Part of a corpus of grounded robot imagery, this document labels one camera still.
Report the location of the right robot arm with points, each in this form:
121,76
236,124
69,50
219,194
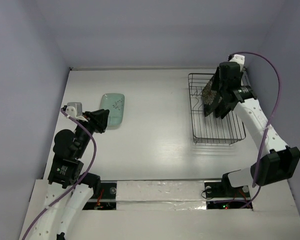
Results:
276,160

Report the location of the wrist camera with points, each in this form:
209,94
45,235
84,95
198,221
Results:
74,109
237,58

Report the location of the black floral square plate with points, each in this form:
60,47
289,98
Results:
211,96

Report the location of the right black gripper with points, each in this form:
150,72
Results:
226,93

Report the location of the aluminium side rail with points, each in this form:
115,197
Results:
259,126

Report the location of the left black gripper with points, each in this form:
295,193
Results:
96,118

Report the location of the white foam front panel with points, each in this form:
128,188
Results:
158,210

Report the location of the light green rectangular plate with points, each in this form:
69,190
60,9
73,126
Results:
115,103

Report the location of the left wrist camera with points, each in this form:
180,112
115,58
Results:
74,109

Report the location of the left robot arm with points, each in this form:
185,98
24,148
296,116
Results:
65,160

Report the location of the black wire dish rack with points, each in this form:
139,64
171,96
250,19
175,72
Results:
211,130

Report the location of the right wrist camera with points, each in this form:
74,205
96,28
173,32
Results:
237,58

